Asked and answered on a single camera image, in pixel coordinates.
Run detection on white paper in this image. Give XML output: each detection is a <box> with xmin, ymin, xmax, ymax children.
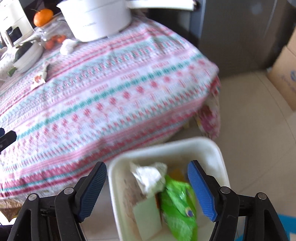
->
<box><xmin>130</xmin><ymin>162</ymin><xmax>168</xmax><ymax>198</ymax></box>

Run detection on cream air fryer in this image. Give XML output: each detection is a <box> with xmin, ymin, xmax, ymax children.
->
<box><xmin>1</xmin><ymin>0</ymin><xmax>34</xmax><ymax>47</ymax></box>

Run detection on glass teapot with tomatoes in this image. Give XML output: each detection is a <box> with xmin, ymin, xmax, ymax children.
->
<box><xmin>36</xmin><ymin>16</ymin><xmax>72</xmax><ymax>50</ymax></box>

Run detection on patterned striped tablecloth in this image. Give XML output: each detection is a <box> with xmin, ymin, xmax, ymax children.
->
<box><xmin>0</xmin><ymin>14</ymin><xmax>220</xmax><ymax>198</ymax></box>

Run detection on small crumpled white tissue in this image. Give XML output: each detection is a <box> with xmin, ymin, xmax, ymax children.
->
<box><xmin>60</xmin><ymin>39</ymin><xmax>78</xmax><ymax>55</ymax></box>

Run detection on grey refrigerator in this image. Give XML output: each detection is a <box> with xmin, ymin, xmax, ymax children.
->
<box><xmin>143</xmin><ymin>0</ymin><xmax>296</xmax><ymax>79</ymax></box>

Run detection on white stacked bowls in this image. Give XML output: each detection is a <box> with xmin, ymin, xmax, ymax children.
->
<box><xmin>13</xmin><ymin>41</ymin><xmax>44</xmax><ymax>73</ymax></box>

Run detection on small torn wrapper scrap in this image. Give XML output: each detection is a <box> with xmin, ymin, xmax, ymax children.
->
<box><xmin>33</xmin><ymin>64</ymin><xmax>50</xmax><ymax>86</ymax></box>

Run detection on white red snack box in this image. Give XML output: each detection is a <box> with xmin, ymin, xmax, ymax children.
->
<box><xmin>133</xmin><ymin>196</ymin><xmax>162</xmax><ymax>240</ymax></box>

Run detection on white electric cooking pot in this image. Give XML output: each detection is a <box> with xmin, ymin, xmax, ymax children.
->
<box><xmin>57</xmin><ymin>0</ymin><xmax>196</xmax><ymax>42</ymax></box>

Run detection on yellow snack wrapper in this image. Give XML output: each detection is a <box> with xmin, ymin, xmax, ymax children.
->
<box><xmin>168</xmin><ymin>168</ymin><xmax>187</xmax><ymax>182</ymax></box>

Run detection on white plastic trash bin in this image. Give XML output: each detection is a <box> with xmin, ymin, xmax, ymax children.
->
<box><xmin>108</xmin><ymin>137</ymin><xmax>230</xmax><ymax>241</ymax></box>

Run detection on dark green squash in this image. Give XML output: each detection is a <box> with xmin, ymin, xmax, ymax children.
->
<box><xmin>15</xmin><ymin>42</ymin><xmax>33</xmax><ymax>61</ymax></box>

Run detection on orange tangerine fruit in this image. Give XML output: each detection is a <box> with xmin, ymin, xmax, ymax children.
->
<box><xmin>33</xmin><ymin>9</ymin><xmax>54</xmax><ymax>27</ymax></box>

